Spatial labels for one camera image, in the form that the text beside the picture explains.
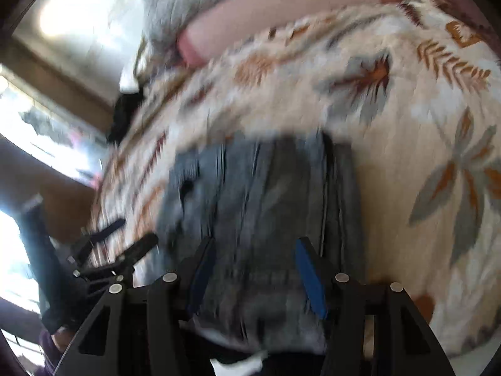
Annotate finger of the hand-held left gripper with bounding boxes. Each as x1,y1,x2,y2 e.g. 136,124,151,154
113,233,159,268
83,219,127,252

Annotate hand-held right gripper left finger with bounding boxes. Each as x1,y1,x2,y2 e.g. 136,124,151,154
55,237,218,376

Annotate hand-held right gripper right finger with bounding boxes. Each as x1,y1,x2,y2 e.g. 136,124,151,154
295,237,457,376

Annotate blue denim pants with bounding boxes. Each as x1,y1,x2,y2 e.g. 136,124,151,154
157,131,369,361

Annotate person's left forearm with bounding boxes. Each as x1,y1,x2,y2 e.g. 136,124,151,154
37,327,78,376

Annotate black cloth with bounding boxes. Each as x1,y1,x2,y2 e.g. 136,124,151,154
107,90,148,144

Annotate cream pillow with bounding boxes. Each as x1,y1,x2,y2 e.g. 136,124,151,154
118,38,150,93

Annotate cream leaf-print blanket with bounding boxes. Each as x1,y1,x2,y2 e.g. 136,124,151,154
88,0,501,358

